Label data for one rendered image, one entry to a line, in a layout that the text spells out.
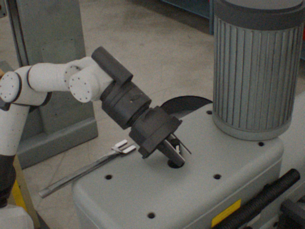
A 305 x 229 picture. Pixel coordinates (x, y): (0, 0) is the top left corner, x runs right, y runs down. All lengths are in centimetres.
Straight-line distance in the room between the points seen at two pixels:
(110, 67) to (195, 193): 31
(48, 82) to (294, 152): 67
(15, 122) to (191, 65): 417
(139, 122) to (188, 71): 420
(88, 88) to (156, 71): 420
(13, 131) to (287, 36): 72
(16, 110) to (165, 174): 44
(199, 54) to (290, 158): 433
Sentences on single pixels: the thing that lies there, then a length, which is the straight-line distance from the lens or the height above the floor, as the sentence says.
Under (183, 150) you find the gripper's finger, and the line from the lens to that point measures 93.
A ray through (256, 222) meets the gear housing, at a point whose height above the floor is 166.
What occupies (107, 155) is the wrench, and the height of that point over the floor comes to 190.
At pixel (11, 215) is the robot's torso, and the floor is 165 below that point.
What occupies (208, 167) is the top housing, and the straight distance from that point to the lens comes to 94.
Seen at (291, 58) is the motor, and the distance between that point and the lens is 94.
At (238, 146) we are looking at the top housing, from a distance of 100.
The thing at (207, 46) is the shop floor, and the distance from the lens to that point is 565.
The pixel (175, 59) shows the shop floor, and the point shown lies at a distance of 534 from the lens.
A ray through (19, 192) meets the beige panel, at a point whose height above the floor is 45.
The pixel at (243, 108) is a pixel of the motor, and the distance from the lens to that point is 97.
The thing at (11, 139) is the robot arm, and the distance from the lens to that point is 118.
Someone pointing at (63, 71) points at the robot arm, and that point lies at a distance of 101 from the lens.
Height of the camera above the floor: 252
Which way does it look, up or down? 35 degrees down
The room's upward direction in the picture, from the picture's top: 3 degrees counter-clockwise
